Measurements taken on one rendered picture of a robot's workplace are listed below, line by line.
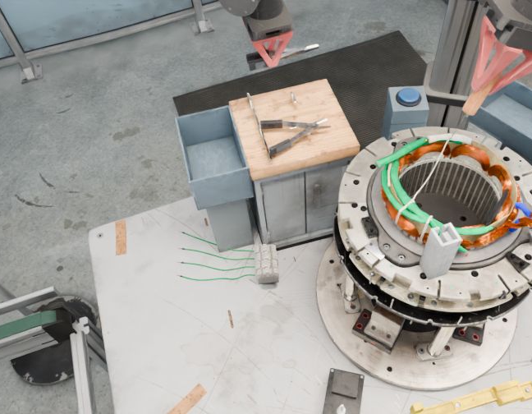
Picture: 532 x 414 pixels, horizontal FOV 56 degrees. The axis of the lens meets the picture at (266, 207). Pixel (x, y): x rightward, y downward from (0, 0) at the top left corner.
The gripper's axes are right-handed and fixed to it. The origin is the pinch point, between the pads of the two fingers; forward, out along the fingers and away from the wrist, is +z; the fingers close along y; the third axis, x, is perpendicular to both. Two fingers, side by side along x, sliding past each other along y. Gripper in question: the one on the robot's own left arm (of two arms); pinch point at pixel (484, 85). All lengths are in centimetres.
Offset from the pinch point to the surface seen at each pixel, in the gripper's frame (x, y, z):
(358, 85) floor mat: 161, 60, 102
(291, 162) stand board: 14.9, -12.6, 30.3
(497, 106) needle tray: 27.6, 26.6, 18.6
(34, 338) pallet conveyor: 4, -55, 83
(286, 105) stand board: 29.2, -12.8, 29.0
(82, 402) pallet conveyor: -9, -43, 84
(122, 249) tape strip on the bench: 21, -40, 70
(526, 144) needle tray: 15.1, 26.4, 17.3
